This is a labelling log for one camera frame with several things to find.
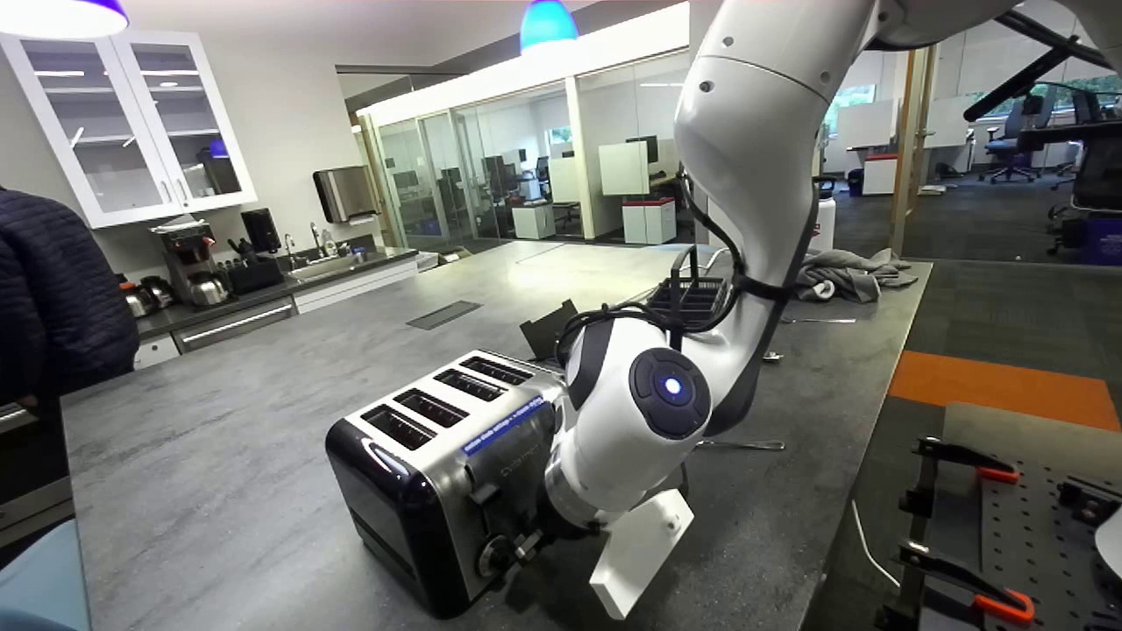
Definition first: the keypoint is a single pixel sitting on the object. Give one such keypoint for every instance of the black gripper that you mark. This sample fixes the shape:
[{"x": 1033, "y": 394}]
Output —
[{"x": 568, "y": 540}]

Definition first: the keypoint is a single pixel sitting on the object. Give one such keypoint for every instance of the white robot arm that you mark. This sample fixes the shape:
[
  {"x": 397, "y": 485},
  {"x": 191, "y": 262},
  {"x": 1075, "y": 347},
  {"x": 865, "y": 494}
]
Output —
[{"x": 620, "y": 457}]

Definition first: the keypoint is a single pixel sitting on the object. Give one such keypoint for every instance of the toaster lever knob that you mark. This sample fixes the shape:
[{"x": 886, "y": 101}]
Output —
[{"x": 497, "y": 556}]

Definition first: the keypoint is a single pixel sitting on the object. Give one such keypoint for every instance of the chrome and black four-slot toaster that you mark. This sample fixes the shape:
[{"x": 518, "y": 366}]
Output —
[{"x": 407, "y": 504}]

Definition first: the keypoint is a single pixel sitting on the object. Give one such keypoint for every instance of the black angular holder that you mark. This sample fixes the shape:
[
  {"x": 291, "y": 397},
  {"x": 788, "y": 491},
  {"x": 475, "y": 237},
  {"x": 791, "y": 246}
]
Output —
[{"x": 549, "y": 336}]

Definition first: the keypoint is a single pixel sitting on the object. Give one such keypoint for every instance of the dark vent grille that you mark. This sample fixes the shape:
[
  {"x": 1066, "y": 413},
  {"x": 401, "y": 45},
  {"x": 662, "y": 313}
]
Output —
[{"x": 444, "y": 316}]

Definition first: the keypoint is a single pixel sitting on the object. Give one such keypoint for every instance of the kitchen counter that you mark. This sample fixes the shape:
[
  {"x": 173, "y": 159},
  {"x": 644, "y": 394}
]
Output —
[{"x": 351, "y": 281}]

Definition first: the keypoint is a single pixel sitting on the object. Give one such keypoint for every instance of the white office cabinet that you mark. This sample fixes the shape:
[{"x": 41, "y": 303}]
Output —
[
  {"x": 648, "y": 221},
  {"x": 535, "y": 221}
]

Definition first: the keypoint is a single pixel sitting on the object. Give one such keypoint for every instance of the white office board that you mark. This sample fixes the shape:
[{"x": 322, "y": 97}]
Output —
[{"x": 624, "y": 171}]

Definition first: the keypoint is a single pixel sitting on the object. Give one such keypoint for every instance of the small black kitchen appliance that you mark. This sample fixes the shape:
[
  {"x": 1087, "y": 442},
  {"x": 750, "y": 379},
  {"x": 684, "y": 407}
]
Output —
[{"x": 262, "y": 233}]

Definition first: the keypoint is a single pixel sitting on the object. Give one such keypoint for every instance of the black clamp with orange grip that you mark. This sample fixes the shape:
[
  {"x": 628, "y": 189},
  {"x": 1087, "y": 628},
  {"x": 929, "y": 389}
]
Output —
[
  {"x": 948, "y": 572},
  {"x": 951, "y": 455}
]

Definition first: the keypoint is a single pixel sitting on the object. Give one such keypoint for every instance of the gray cloth pile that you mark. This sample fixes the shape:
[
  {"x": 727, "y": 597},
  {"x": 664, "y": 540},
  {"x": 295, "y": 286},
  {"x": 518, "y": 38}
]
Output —
[{"x": 878, "y": 278}]

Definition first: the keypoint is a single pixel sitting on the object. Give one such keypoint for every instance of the coffee machine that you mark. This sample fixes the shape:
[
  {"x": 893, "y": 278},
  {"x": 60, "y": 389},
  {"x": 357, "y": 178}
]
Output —
[{"x": 194, "y": 265}]

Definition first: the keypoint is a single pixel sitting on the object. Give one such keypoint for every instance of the light blue chair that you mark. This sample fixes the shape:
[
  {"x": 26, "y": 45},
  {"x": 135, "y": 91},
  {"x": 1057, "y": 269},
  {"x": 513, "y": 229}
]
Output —
[{"x": 41, "y": 583}]

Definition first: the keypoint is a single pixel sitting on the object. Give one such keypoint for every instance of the perforated metal board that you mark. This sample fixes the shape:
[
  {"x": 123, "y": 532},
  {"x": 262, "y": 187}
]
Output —
[{"x": 1029, "y": 548}]

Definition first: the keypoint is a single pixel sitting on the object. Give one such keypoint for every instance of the orange floor mat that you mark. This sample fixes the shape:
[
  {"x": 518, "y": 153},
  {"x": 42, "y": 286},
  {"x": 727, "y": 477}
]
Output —
[{"x": 1005, "y": 389}]

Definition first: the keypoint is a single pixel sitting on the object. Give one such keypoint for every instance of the steel oven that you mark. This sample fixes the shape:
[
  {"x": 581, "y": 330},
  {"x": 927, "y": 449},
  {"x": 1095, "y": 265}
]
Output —
[{"x": 31, "y": 477}]

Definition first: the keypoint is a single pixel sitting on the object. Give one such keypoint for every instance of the blue pendant lamp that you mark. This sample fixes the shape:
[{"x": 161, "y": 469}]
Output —
[{"x": 549, "y": 21}]

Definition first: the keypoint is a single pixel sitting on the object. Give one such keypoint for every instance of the person in dark puffer jacket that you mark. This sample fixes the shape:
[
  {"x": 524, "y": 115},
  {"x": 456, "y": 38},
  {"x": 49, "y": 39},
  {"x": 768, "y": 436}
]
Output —
[{"x": 59, "y": 292}]

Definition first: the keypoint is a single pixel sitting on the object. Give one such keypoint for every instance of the white disc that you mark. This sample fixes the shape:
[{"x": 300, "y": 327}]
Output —
[{"x": 1110, "y": 548}]

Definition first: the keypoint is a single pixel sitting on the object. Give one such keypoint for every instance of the black office desk setup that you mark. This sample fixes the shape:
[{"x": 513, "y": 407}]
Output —
[{"x": 1091, "y": 178}]

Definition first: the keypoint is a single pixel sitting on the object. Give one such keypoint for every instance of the purple pendant lamp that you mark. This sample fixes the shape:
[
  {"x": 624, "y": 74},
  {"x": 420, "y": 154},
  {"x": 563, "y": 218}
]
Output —
[{"x": 59, "y": 17}]

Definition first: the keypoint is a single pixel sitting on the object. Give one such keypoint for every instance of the stainless steel wall appliance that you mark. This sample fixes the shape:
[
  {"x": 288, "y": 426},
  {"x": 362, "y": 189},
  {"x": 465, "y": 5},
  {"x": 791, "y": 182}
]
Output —
[{"x": 344, "y": 195}]

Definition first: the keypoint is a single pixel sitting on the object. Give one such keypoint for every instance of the wooden post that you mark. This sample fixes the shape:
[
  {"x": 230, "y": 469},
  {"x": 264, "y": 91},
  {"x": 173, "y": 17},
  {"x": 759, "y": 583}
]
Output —
[{"x": 912, "y": 153}]

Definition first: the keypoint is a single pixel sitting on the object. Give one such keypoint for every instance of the black bracket on board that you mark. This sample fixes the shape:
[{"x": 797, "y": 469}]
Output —
[{"x": 1087, "y": 499}]

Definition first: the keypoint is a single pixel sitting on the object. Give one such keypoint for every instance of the white glass-door wall cabinet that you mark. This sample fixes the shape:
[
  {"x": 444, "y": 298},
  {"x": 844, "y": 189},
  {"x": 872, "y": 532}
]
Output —
[{"x": 142, "y": 128}]

